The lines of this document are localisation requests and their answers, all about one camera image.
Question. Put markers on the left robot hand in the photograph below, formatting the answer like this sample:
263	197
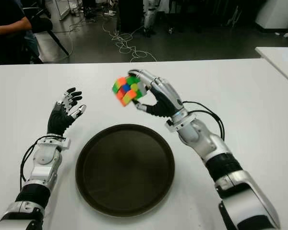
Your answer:
57	119

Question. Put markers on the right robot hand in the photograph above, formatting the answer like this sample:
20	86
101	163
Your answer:
166	98

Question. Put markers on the multicoloured Rubik's cube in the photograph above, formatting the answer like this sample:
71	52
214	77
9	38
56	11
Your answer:
128	92

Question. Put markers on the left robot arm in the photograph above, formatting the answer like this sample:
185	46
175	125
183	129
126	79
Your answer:
42	167

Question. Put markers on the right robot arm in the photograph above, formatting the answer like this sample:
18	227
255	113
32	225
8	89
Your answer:
220	163

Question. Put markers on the dark brown round plate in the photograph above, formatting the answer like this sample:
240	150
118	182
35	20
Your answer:
124	170

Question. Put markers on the white humanoid robot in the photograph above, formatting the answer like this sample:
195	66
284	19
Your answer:
150	14

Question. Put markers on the black cabinet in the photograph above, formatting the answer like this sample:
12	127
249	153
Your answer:
130	14

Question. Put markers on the black chair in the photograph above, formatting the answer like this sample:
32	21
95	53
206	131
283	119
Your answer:
42	25

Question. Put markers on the white panel board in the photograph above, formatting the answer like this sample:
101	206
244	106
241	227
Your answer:
62	7

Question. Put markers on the seated person in black shirt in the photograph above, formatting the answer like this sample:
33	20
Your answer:
7	14

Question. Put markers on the white side table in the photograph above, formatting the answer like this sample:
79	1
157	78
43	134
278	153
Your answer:
280	60

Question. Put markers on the white paper scrap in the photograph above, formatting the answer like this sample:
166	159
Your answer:
286	35

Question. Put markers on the white machine housing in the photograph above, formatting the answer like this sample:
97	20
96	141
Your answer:
276	12

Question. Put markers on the metal folding frame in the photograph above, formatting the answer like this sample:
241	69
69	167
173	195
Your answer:
233	15

